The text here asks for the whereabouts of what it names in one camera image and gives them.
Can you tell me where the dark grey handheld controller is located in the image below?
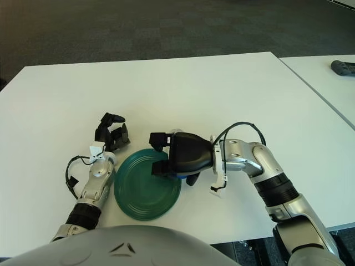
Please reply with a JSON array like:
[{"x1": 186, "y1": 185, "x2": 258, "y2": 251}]
[{"x1": 329, "y1": 59, "x2": 355, "y2": 76}]

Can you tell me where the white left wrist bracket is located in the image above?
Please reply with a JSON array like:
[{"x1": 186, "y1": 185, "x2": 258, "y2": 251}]
[{"x1": 89, "y1": 141, "x2": 105, "y2": 163}]

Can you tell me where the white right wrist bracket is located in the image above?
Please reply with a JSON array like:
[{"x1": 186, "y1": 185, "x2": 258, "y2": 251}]
[{"x1": 210, "y1": 166, "x2": 227, "y2": 199}]

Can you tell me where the grey robot torso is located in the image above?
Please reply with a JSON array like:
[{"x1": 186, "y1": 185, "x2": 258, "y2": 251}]
[{"x1": 0, "y1": 224, "x2": 242, "y2": 266}]

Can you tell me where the black table leg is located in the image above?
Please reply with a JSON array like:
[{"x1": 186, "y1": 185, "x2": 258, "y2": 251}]
[{"x1": 238, "y1": 239, "x2": 278, "y2": 266}]

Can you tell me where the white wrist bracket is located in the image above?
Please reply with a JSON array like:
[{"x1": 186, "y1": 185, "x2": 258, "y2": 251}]
[
  {"x1": 89, "y1": 141, "x2": 105, "y2": 163},
  {"x1": 210, "y1": 166, "x2": 227, "y2": 199}
]

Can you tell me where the clear bottle with blue cap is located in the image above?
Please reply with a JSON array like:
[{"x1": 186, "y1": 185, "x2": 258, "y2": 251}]
[{"x1": 169, "y1": 128, "x2": 190, "y2": 180}]

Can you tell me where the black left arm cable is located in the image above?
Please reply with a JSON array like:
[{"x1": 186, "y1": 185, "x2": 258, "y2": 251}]
[{"x1": 65, "y1": 155, "x2": 105, "y2": 200}]

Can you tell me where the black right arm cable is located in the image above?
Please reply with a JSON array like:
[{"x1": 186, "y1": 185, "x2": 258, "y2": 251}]
[{"x1": 212, "y1": 121, "x2": 267, "y2": 195}]

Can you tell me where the green round plate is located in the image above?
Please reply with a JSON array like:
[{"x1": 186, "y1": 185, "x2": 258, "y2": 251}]
[{"x1": 114, "y1": 149, "x2": 183, "y2": 222}]

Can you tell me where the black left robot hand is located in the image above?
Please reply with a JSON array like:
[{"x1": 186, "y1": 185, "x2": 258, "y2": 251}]
[{"x1": 94, "y1": 112, "x2": 131, "y2": 152}]

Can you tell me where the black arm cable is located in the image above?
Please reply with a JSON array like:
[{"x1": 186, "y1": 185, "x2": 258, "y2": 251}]
[
  {"x1": 65, "y1": 155, "x2": 105, "y2": 200},
  {"x1": 212, "y1": 121, "x2": 267, "y2": 195}
]

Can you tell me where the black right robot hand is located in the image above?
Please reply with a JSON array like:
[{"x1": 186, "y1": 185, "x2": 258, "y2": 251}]
[{"x1": 149, "y1": 132, "x2": 216, "y2": 187}]

